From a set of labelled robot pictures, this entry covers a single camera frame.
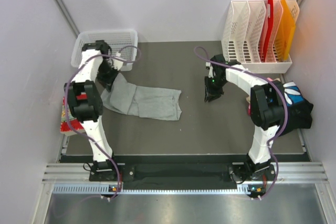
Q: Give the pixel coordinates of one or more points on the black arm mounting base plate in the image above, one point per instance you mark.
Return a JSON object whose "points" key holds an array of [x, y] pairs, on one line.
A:
{"points": [[128, 173]]}

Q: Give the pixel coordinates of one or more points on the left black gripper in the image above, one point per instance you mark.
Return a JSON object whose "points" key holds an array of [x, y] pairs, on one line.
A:
{"points": [[108, 81]]}

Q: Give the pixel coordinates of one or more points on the white perforated plastic basket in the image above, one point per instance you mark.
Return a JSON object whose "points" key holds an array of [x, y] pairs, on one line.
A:
{"points": [[115, 38]]}

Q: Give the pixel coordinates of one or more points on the red illustrated book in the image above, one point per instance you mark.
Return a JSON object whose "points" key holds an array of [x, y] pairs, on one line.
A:
{"points": [[64, 127]]}

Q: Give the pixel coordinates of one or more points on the white slotted cable duct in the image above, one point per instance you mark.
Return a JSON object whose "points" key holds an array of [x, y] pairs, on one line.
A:
{"points": [[106, 189]]}

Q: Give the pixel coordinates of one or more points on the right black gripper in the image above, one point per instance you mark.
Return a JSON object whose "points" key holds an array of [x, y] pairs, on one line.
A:
{"points": [[211, 94]]}

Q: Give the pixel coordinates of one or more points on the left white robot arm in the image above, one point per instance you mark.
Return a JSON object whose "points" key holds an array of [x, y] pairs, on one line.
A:
{"points": [[85, 104]]}

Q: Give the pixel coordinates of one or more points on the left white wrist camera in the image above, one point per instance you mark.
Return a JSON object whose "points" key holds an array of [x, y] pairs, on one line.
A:
{"points": [[118, 62]]}

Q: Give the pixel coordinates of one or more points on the white file organizer rack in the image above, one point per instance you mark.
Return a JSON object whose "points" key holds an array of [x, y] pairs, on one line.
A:
{"points": [[243, 34]]}

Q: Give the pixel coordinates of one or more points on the black daisy print t-shirt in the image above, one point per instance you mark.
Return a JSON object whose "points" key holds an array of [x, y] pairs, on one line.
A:
{"points": [[299, 109]]}

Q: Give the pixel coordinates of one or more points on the orange plastic folder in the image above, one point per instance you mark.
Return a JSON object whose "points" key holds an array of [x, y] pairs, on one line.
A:
{"points": [[285, 33]]}

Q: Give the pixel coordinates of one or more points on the beige folded t-shirt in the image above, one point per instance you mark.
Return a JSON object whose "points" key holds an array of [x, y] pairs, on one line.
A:
{"points": [[248, 98]]}

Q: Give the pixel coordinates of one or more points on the red plastic folder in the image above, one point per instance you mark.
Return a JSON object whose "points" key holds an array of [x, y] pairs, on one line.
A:
{"points": [[269, 23]]}

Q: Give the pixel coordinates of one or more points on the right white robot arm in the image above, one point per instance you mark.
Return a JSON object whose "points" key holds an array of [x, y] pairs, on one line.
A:
{"points": [[267, 110]]}

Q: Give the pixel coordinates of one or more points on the grey t-shirt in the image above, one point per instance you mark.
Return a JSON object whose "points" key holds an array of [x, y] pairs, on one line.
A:
{"points": [[145, 102]]}

